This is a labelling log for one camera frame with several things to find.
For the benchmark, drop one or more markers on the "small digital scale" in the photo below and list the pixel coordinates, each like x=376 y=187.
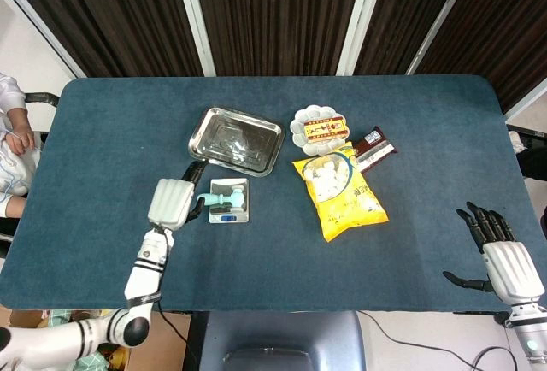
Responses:
x=228 y=217

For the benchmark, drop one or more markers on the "dark slatted partition panel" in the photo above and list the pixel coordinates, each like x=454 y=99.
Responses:
x=278 y=16
x=107 y=12
x=406 y=12
x=504 y=25

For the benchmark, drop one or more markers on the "teal plastic toy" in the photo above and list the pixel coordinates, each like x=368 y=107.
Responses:
x=235 y=198

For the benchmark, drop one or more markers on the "white flower-shaped plate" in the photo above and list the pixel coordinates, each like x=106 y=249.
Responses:
x=316 y=112

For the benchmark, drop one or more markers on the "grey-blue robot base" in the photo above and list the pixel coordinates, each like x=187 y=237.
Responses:
x=278 y=341

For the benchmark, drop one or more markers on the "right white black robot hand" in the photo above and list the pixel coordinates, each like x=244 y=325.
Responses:
x=508 y=264

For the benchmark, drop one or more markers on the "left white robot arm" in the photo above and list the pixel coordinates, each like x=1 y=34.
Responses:
x=143 y=277

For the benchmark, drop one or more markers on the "dark trouser leg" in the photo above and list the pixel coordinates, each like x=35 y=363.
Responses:
x=534 y=159

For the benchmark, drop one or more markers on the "cardboard box with colourful items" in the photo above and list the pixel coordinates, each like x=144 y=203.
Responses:
x=92 y=362

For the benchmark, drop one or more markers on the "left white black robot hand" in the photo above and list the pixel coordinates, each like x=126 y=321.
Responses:
x=171 y=202

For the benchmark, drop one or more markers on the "rectangular stainless steel tray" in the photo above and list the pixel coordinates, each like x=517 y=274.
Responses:
x=235 y=140

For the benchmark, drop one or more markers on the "black chair armrest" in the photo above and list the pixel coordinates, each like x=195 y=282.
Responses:
x=42 y=98

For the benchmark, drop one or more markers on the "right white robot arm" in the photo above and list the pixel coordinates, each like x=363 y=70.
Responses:
x=527 y=332

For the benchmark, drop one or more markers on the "yellow and red box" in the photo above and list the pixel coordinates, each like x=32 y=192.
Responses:
x=325 y=130

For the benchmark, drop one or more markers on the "white shoe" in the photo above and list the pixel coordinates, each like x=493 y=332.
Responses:
x=515 y=142

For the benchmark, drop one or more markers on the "yellow snack bag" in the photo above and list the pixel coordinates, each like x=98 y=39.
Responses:
x=342 y=196

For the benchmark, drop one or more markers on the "person in white clothing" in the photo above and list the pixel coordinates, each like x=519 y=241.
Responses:
x=15 y=161

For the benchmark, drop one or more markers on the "brown chocolate wrapper pack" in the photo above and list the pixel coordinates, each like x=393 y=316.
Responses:
x=376 y=148

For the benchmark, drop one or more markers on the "blue felt table cover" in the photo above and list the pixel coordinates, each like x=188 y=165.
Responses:
x=273 y=268

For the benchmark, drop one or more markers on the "white partition frame post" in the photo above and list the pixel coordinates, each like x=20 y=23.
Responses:
x=194 y=20
x=42 y=33
x=442 y=20
x=361 y=20

